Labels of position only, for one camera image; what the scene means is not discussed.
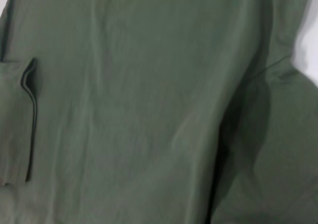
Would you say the dark green shirt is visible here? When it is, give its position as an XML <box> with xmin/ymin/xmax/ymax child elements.
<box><xmin>0</xmin><ymin>0</ymin><xmax>318</xmax><ymax>224</ymax></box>

